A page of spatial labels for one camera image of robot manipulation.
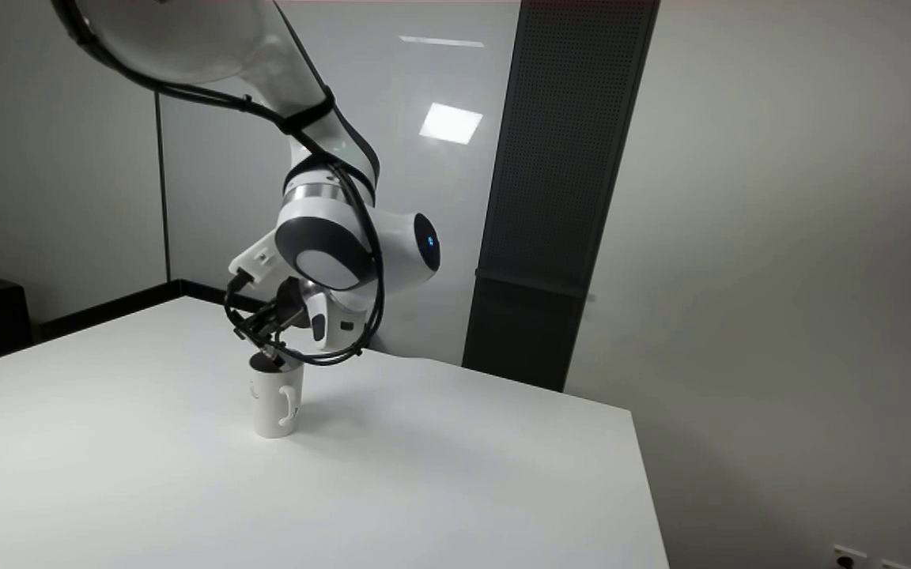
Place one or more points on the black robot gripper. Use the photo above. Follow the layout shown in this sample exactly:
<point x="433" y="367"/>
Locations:
<point x="331" y="318"/>

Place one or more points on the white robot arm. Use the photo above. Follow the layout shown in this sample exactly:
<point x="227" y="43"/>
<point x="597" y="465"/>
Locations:
<point x="316" y="237"/>

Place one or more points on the white ceramic mug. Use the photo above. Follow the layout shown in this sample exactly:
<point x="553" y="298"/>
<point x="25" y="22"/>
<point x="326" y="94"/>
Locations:
<point x="269" y="406"/>

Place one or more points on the black low ledge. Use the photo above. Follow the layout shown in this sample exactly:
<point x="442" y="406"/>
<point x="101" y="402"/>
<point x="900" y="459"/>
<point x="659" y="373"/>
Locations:
<point x="139" y="302"/>

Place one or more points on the glossy white board panel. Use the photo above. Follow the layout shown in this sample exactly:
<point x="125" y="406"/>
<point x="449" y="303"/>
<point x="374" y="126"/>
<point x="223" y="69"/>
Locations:
<point x="443" y="64"/>

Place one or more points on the dark grey wall pillar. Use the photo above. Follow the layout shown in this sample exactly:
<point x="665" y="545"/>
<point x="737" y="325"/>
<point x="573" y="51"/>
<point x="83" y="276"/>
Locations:
<point x="561" y="191"/>

